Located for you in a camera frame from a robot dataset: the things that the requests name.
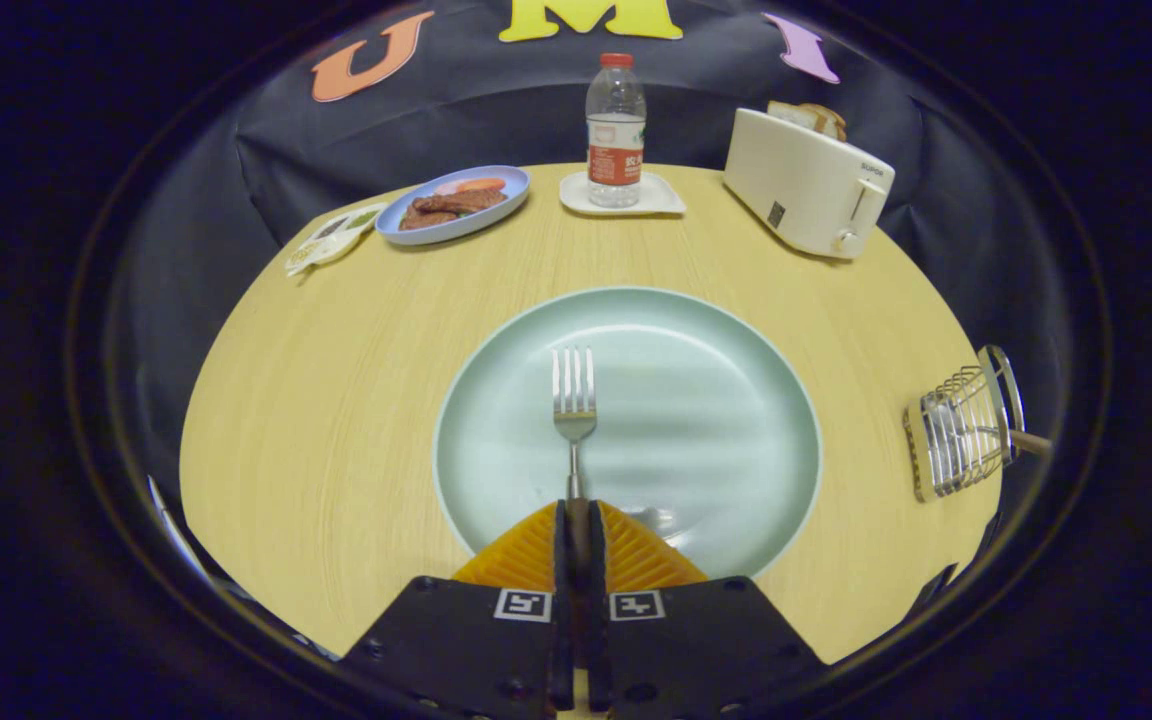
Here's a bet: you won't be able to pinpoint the white toaster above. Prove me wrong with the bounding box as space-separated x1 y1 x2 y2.
722 107 896 261

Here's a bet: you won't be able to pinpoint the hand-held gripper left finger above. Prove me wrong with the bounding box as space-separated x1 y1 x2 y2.
336 500 577 720

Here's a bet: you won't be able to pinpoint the blue plate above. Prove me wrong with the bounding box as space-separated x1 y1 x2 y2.
375 165 531 247

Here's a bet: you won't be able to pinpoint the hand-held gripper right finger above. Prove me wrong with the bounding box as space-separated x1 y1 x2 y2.
586 500 829 720

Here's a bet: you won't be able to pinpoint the light green plate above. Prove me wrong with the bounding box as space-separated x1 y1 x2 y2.
433 287 823 581

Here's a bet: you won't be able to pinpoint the metal fork with wooden handle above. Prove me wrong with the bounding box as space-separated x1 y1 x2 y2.
551 347 598 581

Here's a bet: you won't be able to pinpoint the clear cutlery drainer basket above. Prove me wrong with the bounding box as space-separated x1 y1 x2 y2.
902 345 1027 503

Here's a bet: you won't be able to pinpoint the brown meat slices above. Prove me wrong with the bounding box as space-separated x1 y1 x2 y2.
398 188 509 232

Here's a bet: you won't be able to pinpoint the clear bottle with red cap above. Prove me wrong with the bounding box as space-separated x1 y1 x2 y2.
585 53 648 209

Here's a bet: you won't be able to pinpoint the white square coaster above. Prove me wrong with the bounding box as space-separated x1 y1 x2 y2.
559 170 687 218

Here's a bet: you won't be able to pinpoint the white divided condiment dish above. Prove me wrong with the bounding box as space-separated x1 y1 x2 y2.
284 203 389 278

